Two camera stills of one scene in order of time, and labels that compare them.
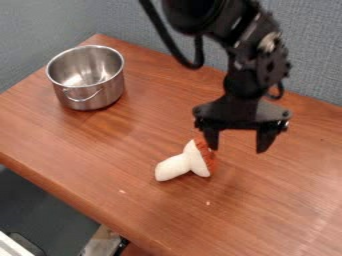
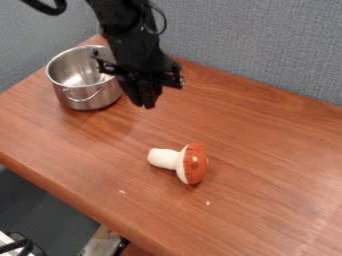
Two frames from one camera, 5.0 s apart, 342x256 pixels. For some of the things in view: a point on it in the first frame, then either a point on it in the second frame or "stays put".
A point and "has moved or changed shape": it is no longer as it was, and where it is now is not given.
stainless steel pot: x=85 y=74 stays put
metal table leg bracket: x=105 y=243 stays put
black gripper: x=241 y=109 → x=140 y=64
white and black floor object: x=16 y=245 stays put
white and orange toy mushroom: x=195 y=159 has moved or changed shape
